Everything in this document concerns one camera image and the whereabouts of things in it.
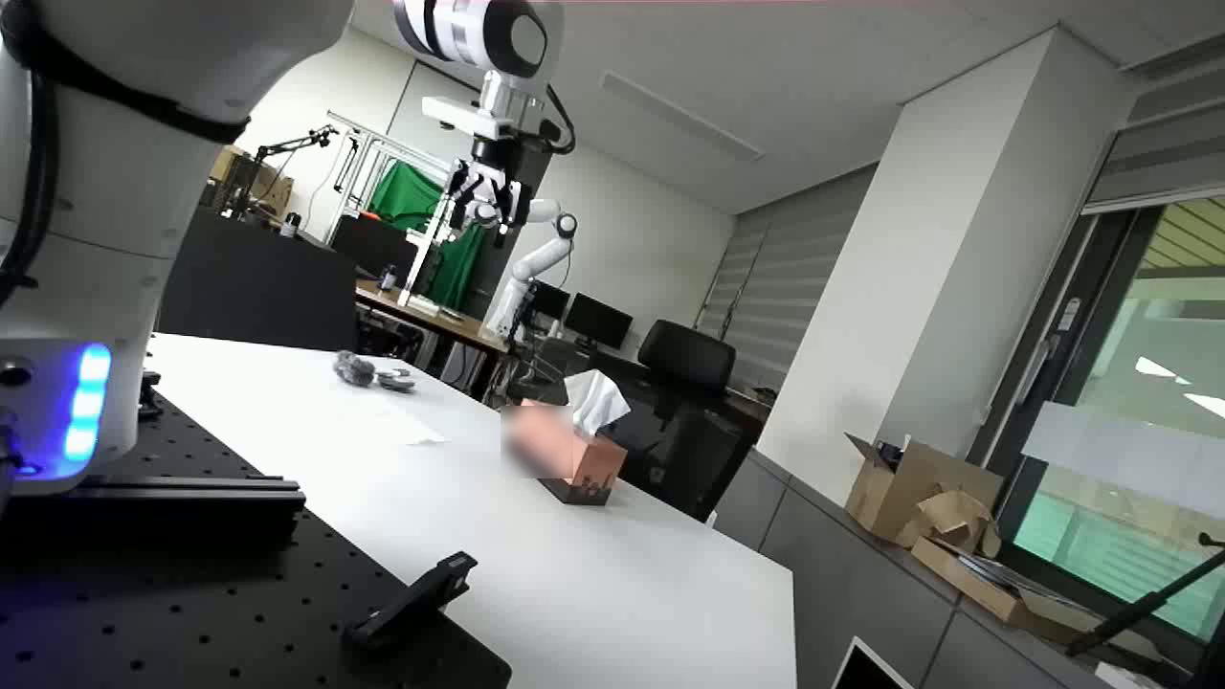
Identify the black office chair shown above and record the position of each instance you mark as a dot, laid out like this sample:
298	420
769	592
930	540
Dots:
677	443

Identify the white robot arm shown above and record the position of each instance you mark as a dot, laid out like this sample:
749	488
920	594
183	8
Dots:
113	117

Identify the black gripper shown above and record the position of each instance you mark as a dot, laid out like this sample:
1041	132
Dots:
504	191

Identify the black perforated breadboard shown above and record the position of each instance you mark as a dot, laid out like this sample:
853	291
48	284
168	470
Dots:
183	568

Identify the orange tissue box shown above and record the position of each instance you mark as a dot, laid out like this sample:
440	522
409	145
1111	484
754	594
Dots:
570	464

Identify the open cardboard box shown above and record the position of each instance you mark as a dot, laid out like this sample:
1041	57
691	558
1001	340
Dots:
906	497

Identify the grey low cabinet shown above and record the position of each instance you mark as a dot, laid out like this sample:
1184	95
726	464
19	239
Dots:
851	587

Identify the black table clamp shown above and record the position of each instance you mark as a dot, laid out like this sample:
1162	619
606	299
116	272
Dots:
422	600

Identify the white tissue sheet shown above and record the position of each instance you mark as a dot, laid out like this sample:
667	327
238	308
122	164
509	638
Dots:
589	404

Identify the dark crumpled object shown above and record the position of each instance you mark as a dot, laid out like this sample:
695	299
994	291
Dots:
359	372

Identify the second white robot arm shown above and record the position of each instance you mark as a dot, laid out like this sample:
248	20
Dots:
546	212

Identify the black computer monitor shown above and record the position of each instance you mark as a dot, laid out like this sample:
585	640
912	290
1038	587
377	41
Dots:
597	318

